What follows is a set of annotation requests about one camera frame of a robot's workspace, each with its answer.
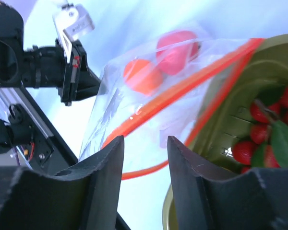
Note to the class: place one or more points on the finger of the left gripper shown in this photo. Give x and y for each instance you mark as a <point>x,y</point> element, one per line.
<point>88,85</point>

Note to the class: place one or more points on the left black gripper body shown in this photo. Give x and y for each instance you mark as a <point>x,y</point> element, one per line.
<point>73,87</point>

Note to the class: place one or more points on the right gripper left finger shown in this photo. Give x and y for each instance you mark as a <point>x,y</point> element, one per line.
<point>81,197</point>

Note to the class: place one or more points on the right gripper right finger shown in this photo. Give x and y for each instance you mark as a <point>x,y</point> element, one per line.
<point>208,197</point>

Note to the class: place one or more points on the clear zip bag orange seal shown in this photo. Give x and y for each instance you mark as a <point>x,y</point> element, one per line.
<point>179,108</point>

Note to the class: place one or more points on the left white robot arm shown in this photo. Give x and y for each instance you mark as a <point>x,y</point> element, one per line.
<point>62,66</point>

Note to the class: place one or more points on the small orange fake tangerine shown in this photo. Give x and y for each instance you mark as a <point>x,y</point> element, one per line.
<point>142,76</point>

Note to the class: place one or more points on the fake lychee bunch with leaf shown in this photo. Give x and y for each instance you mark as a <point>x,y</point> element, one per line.
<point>267,144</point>

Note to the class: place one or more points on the red fake apple lower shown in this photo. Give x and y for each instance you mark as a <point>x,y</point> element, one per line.
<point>175,50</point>

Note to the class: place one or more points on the olive green plastic bin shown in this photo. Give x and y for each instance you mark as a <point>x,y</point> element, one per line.
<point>231,121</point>

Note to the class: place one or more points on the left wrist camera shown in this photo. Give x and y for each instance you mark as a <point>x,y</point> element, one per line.
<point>71,22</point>

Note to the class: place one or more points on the aluminium frame rail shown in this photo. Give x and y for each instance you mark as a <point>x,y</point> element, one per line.
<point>11,96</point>

